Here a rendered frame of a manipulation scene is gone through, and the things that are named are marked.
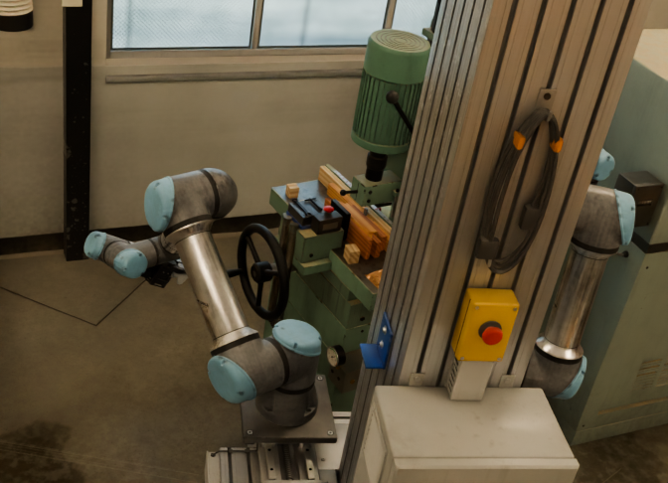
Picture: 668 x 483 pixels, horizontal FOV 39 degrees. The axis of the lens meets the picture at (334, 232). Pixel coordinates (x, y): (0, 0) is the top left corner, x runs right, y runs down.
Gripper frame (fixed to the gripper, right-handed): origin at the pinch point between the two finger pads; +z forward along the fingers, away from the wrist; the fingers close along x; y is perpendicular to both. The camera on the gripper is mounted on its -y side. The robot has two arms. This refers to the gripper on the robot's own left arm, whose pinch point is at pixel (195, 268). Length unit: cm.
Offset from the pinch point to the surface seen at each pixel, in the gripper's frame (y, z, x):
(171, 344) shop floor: 57, 57, -55
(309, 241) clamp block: -26.9, 14.4, 18.6
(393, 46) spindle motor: -85, 3, 14
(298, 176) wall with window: -11, 117, -114
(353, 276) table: -26.3, 23.7, 31.6
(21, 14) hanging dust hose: -22, -33, -113
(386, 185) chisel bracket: -51, 32, 15
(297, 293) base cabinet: -5.2, 35.9, 5.8
